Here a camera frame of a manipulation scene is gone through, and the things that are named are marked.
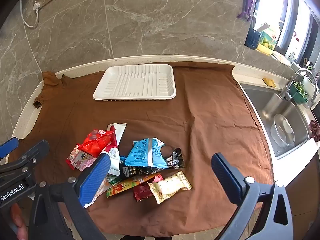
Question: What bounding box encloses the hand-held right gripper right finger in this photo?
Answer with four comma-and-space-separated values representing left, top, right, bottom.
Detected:
211, 152, 295, 240

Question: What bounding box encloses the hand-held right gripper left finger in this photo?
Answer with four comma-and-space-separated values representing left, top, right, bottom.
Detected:
29, 153, 113, 240

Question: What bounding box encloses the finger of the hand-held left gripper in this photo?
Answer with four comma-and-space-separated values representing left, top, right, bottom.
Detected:
0, 140, 50, 180
0, 137, 20, 159

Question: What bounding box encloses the pink snack packet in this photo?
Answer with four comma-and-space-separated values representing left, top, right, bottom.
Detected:
66, 144, 98, 172

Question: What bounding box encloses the orange fruit-print snack packet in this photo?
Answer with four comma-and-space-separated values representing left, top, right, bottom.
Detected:
106, 172, 163, 198

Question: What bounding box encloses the red candy packet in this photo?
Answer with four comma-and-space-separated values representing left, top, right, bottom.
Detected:
79, 129, 117, 158

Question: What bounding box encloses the dark red snack packet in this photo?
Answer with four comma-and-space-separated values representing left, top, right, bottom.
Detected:
133, 174, 164, 202

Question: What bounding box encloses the light blue snack packet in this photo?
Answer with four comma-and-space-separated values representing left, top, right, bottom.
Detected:
124, 138, 169, 168

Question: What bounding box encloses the white red-striped snack packet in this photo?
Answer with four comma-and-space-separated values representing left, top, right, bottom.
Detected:
100, 123, 127, 176

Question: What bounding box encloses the black snack packet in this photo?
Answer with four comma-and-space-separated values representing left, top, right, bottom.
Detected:
119, 148, 186, 180

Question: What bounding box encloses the cream snack packet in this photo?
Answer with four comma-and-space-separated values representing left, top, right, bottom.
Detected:
147, 171, 192, 204

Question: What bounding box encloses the white plastic tray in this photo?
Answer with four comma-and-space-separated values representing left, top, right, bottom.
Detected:
93, 64, 177, 101

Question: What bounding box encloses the person's left hand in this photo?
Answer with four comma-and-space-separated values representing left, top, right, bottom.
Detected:
9, 202, 28, 240

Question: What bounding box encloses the brown cloth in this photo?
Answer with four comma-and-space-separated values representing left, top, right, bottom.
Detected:
7, 64, 275, 238

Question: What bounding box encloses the clear glass bowl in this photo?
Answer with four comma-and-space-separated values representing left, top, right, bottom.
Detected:
270, 114, 296, 147

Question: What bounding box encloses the steel sink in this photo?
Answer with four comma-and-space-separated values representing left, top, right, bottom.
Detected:
239, 81, 317, 160

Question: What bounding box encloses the dark red rag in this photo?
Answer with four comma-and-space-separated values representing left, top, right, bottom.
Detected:
309, 119, 320, 142

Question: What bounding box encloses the yellow sponge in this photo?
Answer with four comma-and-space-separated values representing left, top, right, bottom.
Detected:
262, 77, 277, 88

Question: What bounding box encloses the steel faucet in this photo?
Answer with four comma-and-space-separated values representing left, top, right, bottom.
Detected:
279, 69, 318, 109

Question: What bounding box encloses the green drain rack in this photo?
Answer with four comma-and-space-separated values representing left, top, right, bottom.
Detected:
287, 76, 311, 105

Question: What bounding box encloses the dark blue pouch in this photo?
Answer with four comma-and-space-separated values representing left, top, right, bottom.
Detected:
244, 27, 260, 50

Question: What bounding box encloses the green carton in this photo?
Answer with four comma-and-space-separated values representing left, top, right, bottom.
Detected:
257, 22, 279, 55

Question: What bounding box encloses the window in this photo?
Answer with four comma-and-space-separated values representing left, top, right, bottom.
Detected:
255, 0, 320, 67

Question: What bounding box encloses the purple hanging brush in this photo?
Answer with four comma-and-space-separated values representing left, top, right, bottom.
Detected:
237, 0, 257, 20

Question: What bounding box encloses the white plug with cable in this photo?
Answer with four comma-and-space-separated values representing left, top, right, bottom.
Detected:
20, 0, 42, 28

